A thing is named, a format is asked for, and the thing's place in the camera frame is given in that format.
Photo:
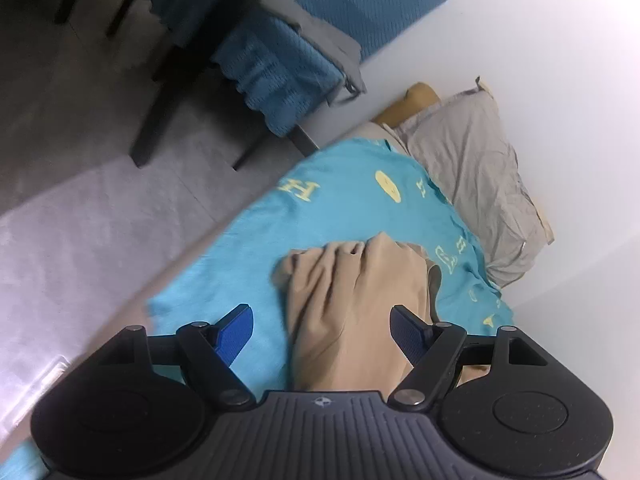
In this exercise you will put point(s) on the teal patterned bed sheet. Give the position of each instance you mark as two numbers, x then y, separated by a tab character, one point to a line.
349	192

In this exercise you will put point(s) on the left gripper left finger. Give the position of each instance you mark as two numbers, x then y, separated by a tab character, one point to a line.
206	353

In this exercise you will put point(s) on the tan garment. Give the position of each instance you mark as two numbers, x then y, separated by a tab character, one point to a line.
337	302

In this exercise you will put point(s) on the blue folding chair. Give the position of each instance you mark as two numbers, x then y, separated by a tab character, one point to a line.
286	57

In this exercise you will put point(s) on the grey pillow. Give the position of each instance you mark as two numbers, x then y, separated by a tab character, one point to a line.
461	143

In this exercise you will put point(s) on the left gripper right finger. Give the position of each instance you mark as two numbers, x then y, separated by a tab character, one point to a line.
433	351

